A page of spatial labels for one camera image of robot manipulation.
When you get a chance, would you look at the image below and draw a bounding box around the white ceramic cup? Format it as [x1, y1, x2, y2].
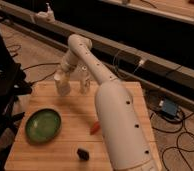
[54, 72, 71, 96]

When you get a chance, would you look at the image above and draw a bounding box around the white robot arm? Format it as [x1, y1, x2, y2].
[55, 34, 159, 171]

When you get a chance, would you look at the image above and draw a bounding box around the black eraser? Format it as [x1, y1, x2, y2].
[77, 148, 90, 161]

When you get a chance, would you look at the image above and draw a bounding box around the small clear bottle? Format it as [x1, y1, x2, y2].
[80, 66, 90, 94]

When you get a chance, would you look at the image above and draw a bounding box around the orange carrot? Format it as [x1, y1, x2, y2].
[90, 121, 100, 135]

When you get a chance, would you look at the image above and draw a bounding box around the green round plate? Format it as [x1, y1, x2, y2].
[25, 108, 62, 144]

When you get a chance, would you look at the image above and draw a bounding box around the blue box on floor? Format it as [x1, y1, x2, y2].
[159, 99, 178, 118]

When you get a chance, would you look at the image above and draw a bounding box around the grey metal rail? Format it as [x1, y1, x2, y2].
[0, 0, 194, 101]

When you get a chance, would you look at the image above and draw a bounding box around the white object on rail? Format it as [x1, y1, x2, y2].
[36, 3, 55, 22]

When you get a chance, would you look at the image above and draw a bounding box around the black chair frame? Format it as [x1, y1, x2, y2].
[0, 14, 34, 171]

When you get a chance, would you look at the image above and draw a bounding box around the black floor cable left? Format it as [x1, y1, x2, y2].
[5, 43, 66, 85]

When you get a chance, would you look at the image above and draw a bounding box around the black floor cable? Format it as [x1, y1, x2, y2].
[152, 108, 194, 171]
[5, 43, 66, 85]

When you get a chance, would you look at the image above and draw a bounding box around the black floor cable right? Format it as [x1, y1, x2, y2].
[152, 108, 194, 171]

